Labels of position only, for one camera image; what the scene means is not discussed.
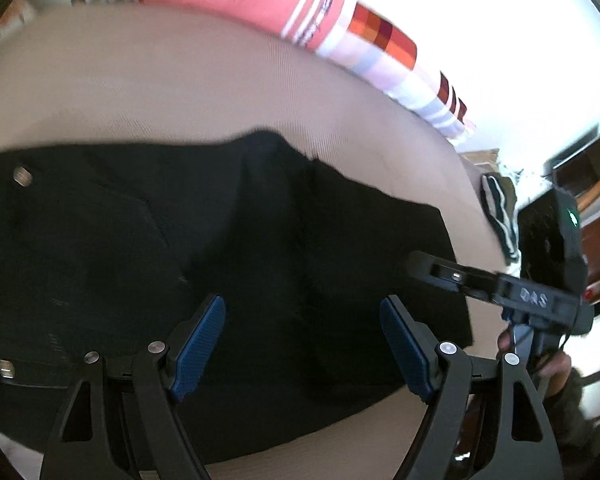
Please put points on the striped folded garment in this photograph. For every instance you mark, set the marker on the striped folded garment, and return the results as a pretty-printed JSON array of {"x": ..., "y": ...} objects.
[{"x": 495, "y": 205}]

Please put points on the olive folded garment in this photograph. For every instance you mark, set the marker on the olive folded garment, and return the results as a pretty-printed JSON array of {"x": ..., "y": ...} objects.
[{"x": 508, "y": 192}]

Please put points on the person's right hand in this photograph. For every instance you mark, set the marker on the person's right hand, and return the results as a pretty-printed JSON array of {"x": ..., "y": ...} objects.
[{"x": 555, "y": 370}]

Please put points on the dark rectangular frame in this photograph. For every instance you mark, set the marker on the dark rectangular frame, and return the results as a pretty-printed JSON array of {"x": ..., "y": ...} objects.
[{"x": 580, "y": 160}]

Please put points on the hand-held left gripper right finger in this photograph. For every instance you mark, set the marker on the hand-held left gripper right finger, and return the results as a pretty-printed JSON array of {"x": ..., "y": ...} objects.
[{"x": 405, "y": 350}]

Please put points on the cardboard box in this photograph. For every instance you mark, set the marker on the cardboard box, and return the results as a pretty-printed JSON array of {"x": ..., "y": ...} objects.
[{"x": 482, "y": 157}]

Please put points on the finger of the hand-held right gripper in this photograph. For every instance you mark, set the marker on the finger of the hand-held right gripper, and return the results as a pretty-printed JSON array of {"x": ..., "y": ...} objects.
[{"x": 440, "y": 270}]

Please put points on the black pants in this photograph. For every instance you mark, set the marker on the black pants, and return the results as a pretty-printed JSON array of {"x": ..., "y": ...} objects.
[{"x": 130, "y": 260}]

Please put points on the floral orange pillow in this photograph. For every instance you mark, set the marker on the floral orange pillow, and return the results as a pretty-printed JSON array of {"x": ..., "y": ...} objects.
[{"x": 10, "y": 17}]

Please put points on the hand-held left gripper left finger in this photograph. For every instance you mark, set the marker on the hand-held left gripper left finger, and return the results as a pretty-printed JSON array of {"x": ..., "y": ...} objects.
[{"x": 200, "y": 345}]

